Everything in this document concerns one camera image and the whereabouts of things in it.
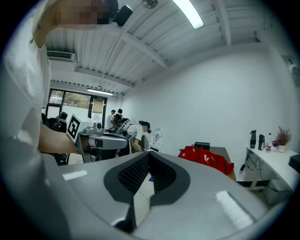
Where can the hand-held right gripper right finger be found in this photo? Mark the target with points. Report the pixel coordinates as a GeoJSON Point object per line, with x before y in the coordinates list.
{"type": "Point", "coordinates": [199, 187]}

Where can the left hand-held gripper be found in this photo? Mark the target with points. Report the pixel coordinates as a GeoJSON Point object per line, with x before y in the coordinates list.
{"type": "Point", "coordinates": [77, 127]}

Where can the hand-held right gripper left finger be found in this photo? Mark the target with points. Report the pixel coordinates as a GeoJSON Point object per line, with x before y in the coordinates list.
{"type": "Point", "coordinates": [93, 182]}

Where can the red backpack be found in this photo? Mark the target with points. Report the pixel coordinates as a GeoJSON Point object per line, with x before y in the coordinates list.
{"type": "Point", "coordinates": [206, 159]}

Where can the person's left forearm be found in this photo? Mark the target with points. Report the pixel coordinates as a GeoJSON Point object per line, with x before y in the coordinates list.
{"type": "Point", "coordinates": [56, 140]}

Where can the person's left hand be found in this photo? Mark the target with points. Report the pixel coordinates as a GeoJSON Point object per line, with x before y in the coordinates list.
{"type": "Point", "coordinates": [91, 144]}

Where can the black box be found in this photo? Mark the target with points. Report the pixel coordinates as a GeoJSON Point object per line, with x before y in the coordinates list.
{"type": "Point", "coordinates": [202, 145]}

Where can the white toilet-shaped device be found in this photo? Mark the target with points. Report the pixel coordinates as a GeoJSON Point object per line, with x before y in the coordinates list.
{"type": "Point", "coordinates": [156, 140]}

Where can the long ceiling light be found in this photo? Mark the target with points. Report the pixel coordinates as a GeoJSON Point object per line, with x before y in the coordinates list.
{"type": "Point", "coordinates": [99, 91]}
{"type": "Point", "coordinates": [189, 12]}

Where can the glass window and door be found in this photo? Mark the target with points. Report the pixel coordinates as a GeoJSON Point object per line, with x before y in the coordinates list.
{"type": "Point", "coordinates": [75, 103]}

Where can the black office chair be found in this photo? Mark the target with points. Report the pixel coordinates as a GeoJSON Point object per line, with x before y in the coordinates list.
{"type": "Point", "coordinates": [56, 123]}

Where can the black bottle with grey band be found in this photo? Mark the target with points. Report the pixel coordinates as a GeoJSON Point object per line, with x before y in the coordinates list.
{"type": "Point", "coordinates": [252, 140]}

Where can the clear bottle with red label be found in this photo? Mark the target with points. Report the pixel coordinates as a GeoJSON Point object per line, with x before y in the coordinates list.
{"type": "Point", "coordinates": [269, 143]}

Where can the dried flowers in vase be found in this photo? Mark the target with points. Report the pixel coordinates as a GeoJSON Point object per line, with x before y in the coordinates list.
{"type": "Point", "coordinates": [283, 138]}

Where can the teal box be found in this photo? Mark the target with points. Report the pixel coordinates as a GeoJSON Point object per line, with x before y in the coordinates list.
{"type": "Point", "coordinates": [294, 162]}

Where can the white air conditioner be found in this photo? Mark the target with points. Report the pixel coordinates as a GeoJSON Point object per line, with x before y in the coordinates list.
{"type": "Point", "coordinates": [60, 55]}

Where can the person's white shirt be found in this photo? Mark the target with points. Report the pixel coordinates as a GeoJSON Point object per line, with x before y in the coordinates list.
{"type": "Point", "coordinates": [21, 93]}

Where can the round ceiling smoke detector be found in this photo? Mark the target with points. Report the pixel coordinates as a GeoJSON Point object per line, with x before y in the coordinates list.
{"type": "Point", "coordinates": [150, 3]}

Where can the black head-worn camera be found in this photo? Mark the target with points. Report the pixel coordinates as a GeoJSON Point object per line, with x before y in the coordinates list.
{"type": "Point", "coordinates": [123, 15]}

